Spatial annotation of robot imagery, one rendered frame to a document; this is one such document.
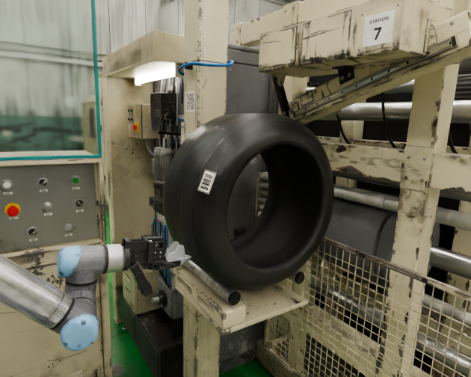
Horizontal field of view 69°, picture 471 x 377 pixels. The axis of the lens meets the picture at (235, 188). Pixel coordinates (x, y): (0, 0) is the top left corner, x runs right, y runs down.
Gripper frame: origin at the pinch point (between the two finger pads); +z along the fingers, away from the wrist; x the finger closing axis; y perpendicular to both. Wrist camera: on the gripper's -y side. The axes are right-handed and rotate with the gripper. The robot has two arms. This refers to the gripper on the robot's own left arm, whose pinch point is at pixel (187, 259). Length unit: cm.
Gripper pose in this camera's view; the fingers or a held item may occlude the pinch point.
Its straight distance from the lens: 107.4
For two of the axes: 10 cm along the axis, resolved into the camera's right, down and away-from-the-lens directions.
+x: -5.6, -1.8, 8.1
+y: 1.4, -9.8, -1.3
